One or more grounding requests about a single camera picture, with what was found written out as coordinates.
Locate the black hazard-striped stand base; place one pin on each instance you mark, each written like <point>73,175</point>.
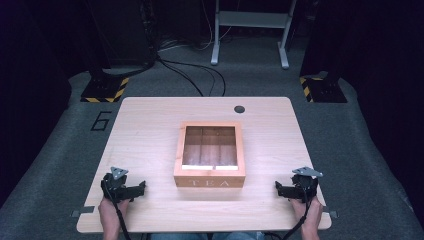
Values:
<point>103,89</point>
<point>325,90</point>

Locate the person's left hand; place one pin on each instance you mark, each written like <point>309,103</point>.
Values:
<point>110,210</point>

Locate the black curtain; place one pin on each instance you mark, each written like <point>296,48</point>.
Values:
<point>30,83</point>
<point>383,66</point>

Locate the black table grommet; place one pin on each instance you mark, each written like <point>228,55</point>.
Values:
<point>239,109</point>

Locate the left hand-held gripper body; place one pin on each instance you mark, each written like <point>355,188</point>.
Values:
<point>117,182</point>

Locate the person's right hand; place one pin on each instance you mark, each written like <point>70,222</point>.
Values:
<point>310,211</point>

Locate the white metal stand frame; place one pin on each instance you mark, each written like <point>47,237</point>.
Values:
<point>252,19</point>

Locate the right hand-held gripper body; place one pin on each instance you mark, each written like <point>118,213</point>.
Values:
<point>305,185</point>

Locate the grey tape strip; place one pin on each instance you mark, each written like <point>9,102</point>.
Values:
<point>330,212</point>
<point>82,211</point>

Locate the wooden tea box glass lid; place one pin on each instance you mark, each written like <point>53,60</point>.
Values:
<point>209,175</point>

